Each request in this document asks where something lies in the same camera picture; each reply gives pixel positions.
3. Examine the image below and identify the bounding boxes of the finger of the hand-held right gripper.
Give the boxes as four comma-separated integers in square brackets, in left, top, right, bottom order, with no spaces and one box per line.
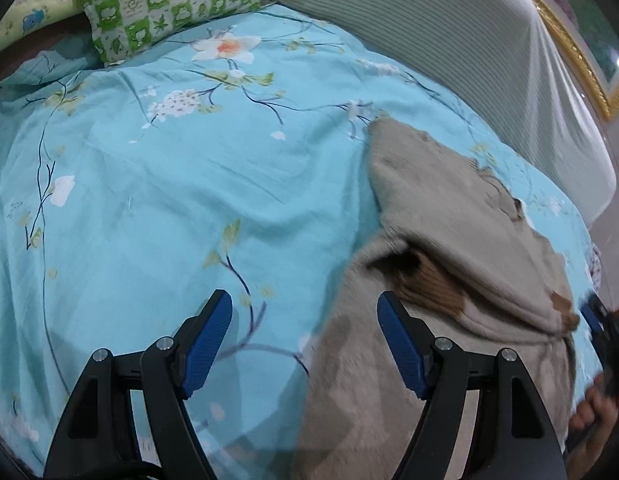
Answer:
[581,294,610,356]

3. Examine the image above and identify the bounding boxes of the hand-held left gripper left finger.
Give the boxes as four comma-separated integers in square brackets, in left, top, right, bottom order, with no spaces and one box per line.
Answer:
[44,289,234,480]

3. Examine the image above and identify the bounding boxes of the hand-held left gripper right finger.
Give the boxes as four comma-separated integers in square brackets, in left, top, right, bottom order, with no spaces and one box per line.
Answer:
[377,291,566,480]

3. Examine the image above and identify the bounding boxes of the beige knit sweater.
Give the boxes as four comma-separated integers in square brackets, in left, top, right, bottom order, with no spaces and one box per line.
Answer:
[294,117,583,480]

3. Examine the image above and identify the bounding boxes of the person's right hand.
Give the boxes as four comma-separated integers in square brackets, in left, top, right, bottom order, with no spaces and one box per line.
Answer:
[569,384,619,432]

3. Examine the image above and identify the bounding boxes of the small-flowered pale cloth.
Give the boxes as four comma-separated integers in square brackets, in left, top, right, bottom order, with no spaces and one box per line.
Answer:
[587,244,606,287]

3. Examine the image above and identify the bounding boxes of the light blue floral blanket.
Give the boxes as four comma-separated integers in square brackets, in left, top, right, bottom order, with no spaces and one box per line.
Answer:
[0,2,597,478]

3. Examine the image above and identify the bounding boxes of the gold framed picture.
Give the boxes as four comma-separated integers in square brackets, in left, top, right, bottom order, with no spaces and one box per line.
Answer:
[492,0,619,121]

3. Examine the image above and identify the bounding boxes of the grey-green striped headboard cushion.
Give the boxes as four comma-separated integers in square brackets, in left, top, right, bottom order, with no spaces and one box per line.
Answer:
[254,0,617,233]

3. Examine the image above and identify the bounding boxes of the dark brown bed sheet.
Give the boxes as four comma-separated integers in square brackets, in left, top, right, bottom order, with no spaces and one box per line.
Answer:
[0,14,101,86]

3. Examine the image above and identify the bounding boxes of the green checked pillow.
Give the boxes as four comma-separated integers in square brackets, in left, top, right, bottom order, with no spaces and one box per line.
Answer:
[76,0,263,67]

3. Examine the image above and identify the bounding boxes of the yellow printed pillow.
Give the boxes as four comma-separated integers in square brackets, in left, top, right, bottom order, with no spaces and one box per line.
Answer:
[0,0,88,58]

